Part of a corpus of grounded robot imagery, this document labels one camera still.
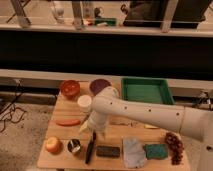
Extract white cup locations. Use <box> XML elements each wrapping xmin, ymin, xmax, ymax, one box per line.
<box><xmin>77</xmin><ymin>95</ymin><xmax>92</xmax><ymax>113</ymax></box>

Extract red yellow apple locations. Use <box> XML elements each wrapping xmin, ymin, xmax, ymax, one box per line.
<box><xmin>45</xmin><ymin>137</ymin><xmax>61</xmax><ymax>154</ymax></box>

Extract orange carrot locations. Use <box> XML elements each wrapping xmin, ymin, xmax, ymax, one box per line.
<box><xmin>55</xmin><ymin>119</ymin><xmax>81</xmax><ymax>126</ymax></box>

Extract purple bowl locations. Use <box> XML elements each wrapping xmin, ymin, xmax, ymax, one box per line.
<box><xmin>89</xmin><ymin>79</ymin><xmax>111</xmax><ymax>96</ymax></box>

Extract yellow banana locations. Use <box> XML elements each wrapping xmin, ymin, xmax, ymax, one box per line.
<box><xmin>144</xmin><ymin>124</ymin><xmax>159</xmax><ymax>129</ymax></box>

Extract green plastic tray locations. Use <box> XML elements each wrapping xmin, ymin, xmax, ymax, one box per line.
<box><xmin>121</xmin><ymin>78</ymin><xmax>174</xmax><ymax>105</ymax></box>

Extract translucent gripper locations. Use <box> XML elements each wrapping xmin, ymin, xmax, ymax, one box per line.
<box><xmin>79</xmin><ymin>120</ymin><xmax>106</xmax><ymax>137</ymax></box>

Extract small metal cup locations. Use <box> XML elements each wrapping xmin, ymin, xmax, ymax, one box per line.
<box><xmin>67</xmin><ymin>139</ymin><xmax>81</xmax><ymax>155</ymax></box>

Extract green sponge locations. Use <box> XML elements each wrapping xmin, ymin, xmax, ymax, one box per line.
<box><xmin>144</xmin><ymin>144</ymin><xmax>168</xmax><ymax>159</ymax></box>

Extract black floor cables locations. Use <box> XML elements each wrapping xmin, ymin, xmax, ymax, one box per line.
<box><xmin>0</xmin><ymin>79</ymin><xmax>28</xmax><ymax>134</ymax></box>

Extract bunch of red grapes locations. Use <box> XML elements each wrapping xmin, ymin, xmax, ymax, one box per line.
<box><xmin>165</xmin><ymin>132</ymin><xmax>184</xmax><ymax>165</ymax></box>

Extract dark green scouring pad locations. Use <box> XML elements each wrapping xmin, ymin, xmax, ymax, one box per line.
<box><xmin>96</xmin><ymin>146</ymin><xmax>120</xmax><ymax>158</ymax></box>

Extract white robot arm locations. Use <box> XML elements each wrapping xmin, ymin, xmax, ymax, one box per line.
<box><xmin>79</xmin><ymin>86</ymin><xmax>213</xmax><ymax>171</ymax></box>

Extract green box on shelf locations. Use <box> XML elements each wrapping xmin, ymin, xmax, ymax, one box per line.
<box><xmin>95</xmin><ymin>18</ymin><xmax>117</xmax><ymax>26</ymax></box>

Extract grey blue cloth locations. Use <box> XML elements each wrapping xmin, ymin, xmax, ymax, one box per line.
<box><xmin>123</xmin><ymin>138</ymin><xmax>147</xmax><ymax>169</ymax></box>

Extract red bowl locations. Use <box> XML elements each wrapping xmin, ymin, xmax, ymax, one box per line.
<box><xmin>60</xmin><ymin>80</ymin><xmax>80</xmax><ymax>98</ymax></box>

